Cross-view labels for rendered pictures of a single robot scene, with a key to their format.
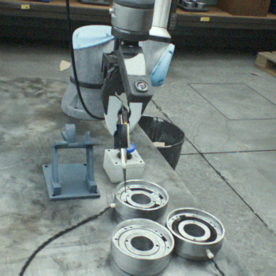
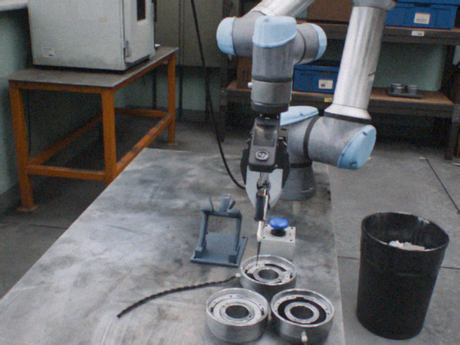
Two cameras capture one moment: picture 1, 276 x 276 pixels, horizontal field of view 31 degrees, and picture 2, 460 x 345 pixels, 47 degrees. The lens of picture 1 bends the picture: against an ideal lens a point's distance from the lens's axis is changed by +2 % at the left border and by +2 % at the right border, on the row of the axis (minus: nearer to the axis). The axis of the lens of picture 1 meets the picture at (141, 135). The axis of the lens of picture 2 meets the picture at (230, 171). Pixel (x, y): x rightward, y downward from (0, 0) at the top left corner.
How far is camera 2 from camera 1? 39 cm
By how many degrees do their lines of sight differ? 28
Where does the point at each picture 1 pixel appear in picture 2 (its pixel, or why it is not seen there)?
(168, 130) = (433, 233)
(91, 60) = not seen: hidden behind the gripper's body
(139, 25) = (270, 98)
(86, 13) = (392, 106)
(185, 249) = (279, 327)
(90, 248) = (195, 307)
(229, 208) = not seen: outside the picture
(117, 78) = not seen: hidden behind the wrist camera
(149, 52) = (340, 131)
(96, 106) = (288, 185)
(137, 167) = (285, 245)
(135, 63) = (264, 134)
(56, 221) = (183, 279)
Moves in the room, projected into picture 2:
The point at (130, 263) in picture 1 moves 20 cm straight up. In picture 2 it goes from (213, 325) to (216, 211)
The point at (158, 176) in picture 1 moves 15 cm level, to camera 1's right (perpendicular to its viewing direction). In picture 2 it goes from (314, 260) to (385, 283)
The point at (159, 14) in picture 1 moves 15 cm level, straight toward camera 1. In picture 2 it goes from (355, 95) to (332, 106)
